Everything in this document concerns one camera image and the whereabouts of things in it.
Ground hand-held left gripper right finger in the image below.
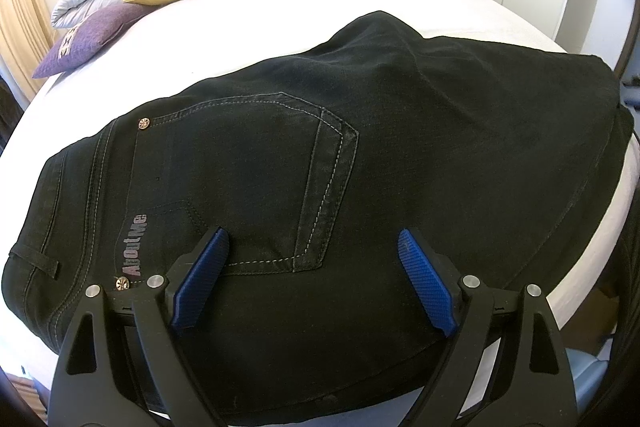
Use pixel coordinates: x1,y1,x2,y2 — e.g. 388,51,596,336
396,228,581,427

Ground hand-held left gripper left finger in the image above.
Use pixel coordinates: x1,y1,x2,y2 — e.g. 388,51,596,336
47,227,232,427

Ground black pants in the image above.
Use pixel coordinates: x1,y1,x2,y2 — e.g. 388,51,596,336
0,10,635,414

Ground white bed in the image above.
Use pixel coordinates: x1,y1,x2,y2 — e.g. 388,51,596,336
0,0,640,408

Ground purple cushion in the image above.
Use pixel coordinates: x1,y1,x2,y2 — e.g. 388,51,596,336
32,3,151,79

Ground beige curtain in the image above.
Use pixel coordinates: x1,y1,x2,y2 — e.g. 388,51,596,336
0,0,57,78

